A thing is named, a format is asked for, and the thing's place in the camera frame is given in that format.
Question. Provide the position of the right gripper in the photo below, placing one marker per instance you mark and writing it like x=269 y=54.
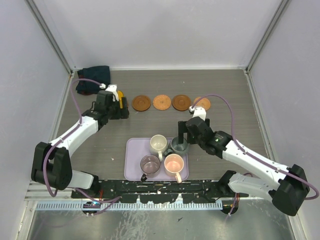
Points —
x=183 y=129

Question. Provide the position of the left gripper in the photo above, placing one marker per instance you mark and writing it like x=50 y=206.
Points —
x=122 y=113

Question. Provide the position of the brown wooden coaster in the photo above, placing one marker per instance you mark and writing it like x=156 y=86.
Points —
x=181 y=102
x=141 y=103

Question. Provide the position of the yellow mug black outside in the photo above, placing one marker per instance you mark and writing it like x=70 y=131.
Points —
x=120 y=96

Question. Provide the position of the woven rattan coaster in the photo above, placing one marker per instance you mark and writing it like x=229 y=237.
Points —
x=162 y=102
x=204 y=103

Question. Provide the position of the grey green mug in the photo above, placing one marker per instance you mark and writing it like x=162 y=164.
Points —
x=175 y=147

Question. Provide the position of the white speckled mug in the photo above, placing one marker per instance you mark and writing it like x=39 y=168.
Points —
x=158 y=144

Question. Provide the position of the pink mug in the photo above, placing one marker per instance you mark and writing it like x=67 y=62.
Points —
x=173 y=165

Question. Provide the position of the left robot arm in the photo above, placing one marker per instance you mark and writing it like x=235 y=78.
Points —
x=52 y=161

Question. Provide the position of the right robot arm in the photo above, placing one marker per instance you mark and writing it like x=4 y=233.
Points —
x=269 y=171

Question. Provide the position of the lilac plastic tray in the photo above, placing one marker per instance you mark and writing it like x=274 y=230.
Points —
x=136 y=149

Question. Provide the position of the dark folded cloth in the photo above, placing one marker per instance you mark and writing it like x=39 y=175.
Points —
x=100 y=74

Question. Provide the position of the lilac mug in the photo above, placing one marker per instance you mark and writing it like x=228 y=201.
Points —
x=150 y=166

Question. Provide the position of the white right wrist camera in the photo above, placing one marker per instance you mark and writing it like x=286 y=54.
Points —
x=198 y=111

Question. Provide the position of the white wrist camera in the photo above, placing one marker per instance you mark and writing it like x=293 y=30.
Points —
x=198 y=111
x=112 y=88

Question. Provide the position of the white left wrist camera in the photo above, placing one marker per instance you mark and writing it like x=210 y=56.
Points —
x=112 y=88

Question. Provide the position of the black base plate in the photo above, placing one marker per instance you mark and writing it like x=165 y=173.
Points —
x=160 y=192

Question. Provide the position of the aluminium frame rail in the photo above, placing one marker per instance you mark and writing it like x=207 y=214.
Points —
x=283 y=193

